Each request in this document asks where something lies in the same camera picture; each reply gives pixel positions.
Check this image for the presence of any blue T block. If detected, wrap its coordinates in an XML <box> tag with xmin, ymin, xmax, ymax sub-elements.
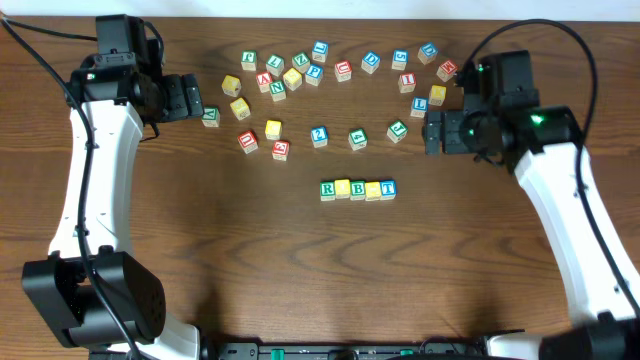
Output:
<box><xmin>380</xmin><ymin>180</ymin><xmax>397</xmax><ymax>200</ymax></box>

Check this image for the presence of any yellow O block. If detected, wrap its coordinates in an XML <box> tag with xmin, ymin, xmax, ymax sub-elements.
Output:
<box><xmin>365</xmin><ymin>182</ymin><xmax>382</xmax><ymax>201</ymax></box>
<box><xmin>334</xmin><ymin>179</ymin><xmax>351</xmax><ymax>199</ymax></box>

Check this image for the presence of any green B block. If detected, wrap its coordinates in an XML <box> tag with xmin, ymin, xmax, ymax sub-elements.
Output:
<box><xmin>350</xmin><ymin>180</ymin><xmax>366</xmax><ymax>201</ymax></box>

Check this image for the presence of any green R block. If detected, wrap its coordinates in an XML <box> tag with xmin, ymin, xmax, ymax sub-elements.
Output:
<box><xmin>320</xmin><ymin>181</ymin><xmax>336</xmax><ymax>201</ymax></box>

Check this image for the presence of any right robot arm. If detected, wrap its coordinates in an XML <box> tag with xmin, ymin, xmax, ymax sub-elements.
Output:
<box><xmin>423</xmin><ymin>51</ymin><xmax>639</xmax><ymax>359</ymax></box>

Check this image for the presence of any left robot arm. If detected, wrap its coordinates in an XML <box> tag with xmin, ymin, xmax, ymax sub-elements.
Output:
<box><xmin>21</xmin><ymin>15</ymin><xmax>214</xmax><ymax>359</ymax></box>

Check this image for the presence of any red M block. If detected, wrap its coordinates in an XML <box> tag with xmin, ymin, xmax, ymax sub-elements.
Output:
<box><xmin>436</xmin><ymin>59</ymin><xmax>458</xmax><ymax>82</ymax></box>

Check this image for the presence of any yellow K block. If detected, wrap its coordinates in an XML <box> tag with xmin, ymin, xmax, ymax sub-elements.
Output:
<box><xmin>429</xmin><ymin>85</ymin><xmax>447</xmax><ymax>106</ymax></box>

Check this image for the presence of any blue L block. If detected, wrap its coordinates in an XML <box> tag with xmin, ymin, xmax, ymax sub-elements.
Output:
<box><xmin>410</xmin><ymin>97</ymin><xmax>429</xmax><ymax>118</ymax></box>

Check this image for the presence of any red I block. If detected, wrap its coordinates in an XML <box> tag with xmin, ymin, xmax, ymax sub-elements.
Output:
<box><xmin>398</xmin><ymin>73</ymin><xmax>416</xmax><ymax>93</ymax></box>

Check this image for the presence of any green V block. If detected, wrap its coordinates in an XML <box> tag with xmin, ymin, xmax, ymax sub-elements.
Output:
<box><xmin>201</xmin><ymin>107</ymin><xmax>220</xmax><ymax>127</ymax></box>

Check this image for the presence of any blue S block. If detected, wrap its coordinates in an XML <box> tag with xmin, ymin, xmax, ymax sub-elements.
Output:
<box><xmin>391</xmin><ymin>49</ymin><xmax>409</xmax><ymax>71</ymax></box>

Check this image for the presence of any yellow block far left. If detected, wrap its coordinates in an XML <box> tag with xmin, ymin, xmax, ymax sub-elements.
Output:
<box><xmin>221</xmin><ymin>75</ymin><xmax>242</xmax><ymax>97</ymax></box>

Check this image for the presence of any green J block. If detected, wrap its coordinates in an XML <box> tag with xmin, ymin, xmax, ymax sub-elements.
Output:
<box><xmin>387</xmin><ymin>120</ymin><xmax>408</xmax><ymax>143</ymax></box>

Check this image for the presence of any yellow block lower left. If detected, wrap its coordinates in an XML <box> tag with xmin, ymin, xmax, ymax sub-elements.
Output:
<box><xmin>230</xmin><ymin>97</ymin><xmax>251</xmax><ymax>121</ymax></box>

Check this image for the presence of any blue D block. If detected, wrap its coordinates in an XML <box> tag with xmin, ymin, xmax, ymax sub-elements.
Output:
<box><xmin>361</xmin><ymin>51</ymin><xmax>381</xmax><ymax>74</ymax></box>

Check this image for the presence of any red A block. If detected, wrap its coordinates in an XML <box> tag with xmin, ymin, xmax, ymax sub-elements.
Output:
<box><xmin>256</xmin><ymin>71</ymin><xmax>273</xmax><ymax>93</ymax></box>

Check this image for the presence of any red U block lower left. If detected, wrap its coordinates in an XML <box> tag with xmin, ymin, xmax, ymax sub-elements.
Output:
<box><xmin>237</xmin><ymin>130</ymin><xmax>259</xmax><ymax>154</ymax></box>

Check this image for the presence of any red u block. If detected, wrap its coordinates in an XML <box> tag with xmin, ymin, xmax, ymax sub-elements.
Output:
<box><xmin>237</xmin><ymin>130</ymin><xmax>259</xmax><ymax>154</ymax></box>
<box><xmin>334</xmin><ymin>60</ymin><xmax>352</xmax><ymax>82</ymax></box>

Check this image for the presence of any green L block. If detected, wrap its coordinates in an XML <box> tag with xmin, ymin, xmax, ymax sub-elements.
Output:
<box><xmin>266</xmin><ymin>54</ymin><xmax>285</xmax><ymax>77</ymax></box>

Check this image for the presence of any green 4 block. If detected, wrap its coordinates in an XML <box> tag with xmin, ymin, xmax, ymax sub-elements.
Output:
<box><xmin>348</xmin><ymin>128</ymin><xmax>368</xmax><ymax>151</ymax></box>

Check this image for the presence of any green N block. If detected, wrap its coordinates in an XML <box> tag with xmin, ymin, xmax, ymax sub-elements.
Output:
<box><xmin>269</xmin><ymin>81</ymin><xmax>286</xmax><ymax>102</ymax></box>

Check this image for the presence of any red U block upper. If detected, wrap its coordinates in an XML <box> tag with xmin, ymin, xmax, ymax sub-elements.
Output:
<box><xmin>334</xmin><ymin>60</ymin><xmax>352</xmax><ymax>82</ymax></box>

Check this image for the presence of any yellow block above red pair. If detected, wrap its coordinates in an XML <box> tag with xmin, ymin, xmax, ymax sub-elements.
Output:
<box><xmin>265</xmin><ymin>120</ymin><xmax>282</xmax><ymax>141</ymax></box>

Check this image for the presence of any yellow block near N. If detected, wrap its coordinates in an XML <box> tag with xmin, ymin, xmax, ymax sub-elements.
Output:
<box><xmin>283</xmin><ymin>68</ymin><xmax>303</xmax><ymax>91</ymax></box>

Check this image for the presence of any red block bottom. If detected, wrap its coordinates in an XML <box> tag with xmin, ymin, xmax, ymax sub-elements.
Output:
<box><xmin>272</xmin><ymin>140</ymin><xmax>290</xmax><ymax>161</ymax></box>

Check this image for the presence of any green Z block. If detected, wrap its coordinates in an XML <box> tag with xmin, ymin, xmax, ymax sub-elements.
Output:
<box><xmin>292</xmin><ymin>52</ymin><xmax>311</xmax><ymax>74</ymax></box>

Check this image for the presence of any blue block top centre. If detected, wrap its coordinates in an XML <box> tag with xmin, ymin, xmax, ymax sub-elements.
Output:
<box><xmin>312</xmin><ymin>41</ymin><xmax>329</xmax><ymax>63</ymax></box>

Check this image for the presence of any blue P block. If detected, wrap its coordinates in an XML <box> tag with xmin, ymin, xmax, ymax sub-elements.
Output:
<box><xmin>305</xmin><ymin>64</ymin><xmax>324</xmax><ymax>86</ymax></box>

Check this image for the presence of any blue 2 block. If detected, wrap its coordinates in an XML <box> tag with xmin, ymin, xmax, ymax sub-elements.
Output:
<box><xmin>310</xmin><ymin>126</ymin><xmax>329</xmax><ymax>148</ymax></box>

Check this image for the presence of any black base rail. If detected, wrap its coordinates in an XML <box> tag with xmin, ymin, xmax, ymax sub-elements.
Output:
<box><xmin>199</xmin><ymin>329</ymin><xmax>526</xmax><ymax>360</ymax></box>

